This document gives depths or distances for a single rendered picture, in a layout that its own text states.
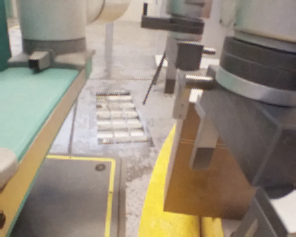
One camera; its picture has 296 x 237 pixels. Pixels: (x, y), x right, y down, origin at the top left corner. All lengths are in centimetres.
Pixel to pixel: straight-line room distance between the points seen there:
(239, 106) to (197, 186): 44
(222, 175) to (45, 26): 54
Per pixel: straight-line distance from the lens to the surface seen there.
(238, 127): 17
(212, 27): 378
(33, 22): 49
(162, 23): 41
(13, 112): 31
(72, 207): 68
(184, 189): 60
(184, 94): 39
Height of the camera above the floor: 86
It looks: 29 degrees down
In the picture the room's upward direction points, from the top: 7 degrees clockwise
